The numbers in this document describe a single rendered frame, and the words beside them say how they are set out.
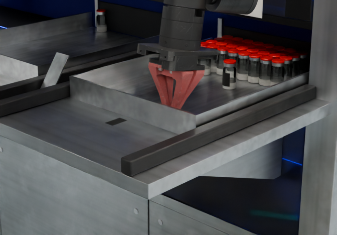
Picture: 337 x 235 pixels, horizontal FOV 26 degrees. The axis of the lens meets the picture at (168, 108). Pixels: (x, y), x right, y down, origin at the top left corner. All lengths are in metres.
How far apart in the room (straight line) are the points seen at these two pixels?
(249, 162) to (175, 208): 0.32
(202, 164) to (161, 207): 0.56
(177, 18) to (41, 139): 0.24
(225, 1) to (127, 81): 0.29
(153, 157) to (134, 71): 0.37
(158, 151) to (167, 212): 0.58
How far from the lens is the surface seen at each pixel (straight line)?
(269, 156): 1.20
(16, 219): 1.92
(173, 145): 0.91
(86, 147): 0.96
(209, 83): 1.20
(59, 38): 1.51
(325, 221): 1.22
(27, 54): 1.40
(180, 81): 0.97
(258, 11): 1.19
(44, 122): 1.05
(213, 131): 0.96
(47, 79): 1.18
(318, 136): 1.18
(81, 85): 1.12
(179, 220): 1.44
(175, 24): 0.97
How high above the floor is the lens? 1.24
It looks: 19 degrees down
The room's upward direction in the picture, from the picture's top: straight up
